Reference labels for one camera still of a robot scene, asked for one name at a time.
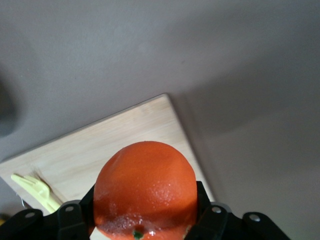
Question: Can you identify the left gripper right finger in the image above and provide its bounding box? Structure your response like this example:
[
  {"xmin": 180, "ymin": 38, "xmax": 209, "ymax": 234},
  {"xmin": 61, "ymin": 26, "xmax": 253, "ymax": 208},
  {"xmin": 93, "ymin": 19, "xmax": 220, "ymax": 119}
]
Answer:
[{"xmin": 186, "ymin": 181, "xmax": 230, "ymax": 240}]

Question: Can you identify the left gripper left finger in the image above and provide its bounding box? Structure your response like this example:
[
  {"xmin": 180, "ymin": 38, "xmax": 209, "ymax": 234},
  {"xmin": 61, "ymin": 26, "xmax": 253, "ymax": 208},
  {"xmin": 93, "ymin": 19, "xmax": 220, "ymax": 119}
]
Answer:
[{"xmin": 56, "ymin": 185, "xmax": 95, "ymax": 240}]

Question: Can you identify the orange fruit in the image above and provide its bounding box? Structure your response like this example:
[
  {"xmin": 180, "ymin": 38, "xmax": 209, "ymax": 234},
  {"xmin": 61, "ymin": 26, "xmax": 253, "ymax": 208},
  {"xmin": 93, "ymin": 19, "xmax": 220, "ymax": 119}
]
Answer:
[{"xmin": 93, "ymin": 141, "xmax": 201, "ymax": 240}]

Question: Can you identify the yellow plastic fork and knife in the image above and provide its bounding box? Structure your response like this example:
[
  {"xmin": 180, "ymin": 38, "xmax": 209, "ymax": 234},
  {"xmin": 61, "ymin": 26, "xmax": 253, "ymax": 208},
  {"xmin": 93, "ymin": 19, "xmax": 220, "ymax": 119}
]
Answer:
[{"xmin": 37, "ymin": 196, "xmax": 62, "ymax": 215}]

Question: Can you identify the yellow plastic fork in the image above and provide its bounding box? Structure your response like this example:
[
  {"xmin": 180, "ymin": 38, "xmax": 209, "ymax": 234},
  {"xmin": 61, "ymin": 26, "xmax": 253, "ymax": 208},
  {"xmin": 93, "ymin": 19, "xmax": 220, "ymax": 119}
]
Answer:
[{"xmin": 11, "ymin": 173, "xmax": 62, "ymax": 211}]

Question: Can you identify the wooden cutting board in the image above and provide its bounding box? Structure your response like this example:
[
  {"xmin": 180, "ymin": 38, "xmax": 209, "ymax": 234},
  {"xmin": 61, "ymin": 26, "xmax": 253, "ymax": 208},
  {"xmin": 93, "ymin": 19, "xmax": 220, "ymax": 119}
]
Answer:
[{"xmin": 0, "ymin": 93, "xmax": 216, "ymax": 240}]

